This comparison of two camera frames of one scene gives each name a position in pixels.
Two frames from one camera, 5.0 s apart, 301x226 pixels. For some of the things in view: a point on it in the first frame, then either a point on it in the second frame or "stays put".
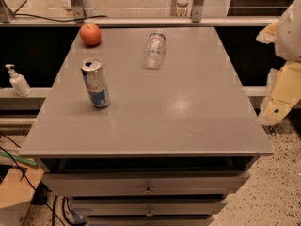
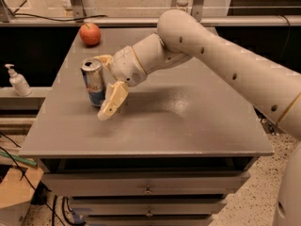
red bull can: [92, 69] stays put
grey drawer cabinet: [146, 126] stays put
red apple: [89, 34] stays put
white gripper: [291, 37] to [126, 65]
